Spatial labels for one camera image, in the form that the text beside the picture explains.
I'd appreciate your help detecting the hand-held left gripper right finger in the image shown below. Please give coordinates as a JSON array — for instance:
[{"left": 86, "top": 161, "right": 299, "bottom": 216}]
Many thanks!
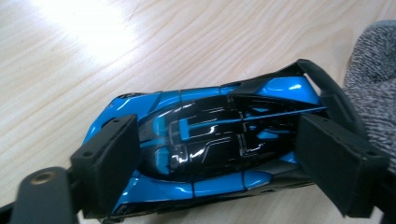
[{"left": 293, "top": 113, "right": 390, "bottom": 218}]

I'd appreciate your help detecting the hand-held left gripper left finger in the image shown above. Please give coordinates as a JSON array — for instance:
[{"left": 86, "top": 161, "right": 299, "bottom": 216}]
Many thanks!
[{"left": 69, "top": 114, "right": 142, "bottom": 218}]

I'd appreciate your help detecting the grey towel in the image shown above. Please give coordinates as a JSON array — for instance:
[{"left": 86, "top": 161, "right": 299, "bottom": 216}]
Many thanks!
[{"left": 342, "top": 20, "right": 396, "bottom": 175}]

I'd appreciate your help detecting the blue and black toy car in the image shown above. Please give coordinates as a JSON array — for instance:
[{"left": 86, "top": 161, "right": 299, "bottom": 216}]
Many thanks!
[{"left": 82, "top": 58, "right": 368, "bottom": 219}]

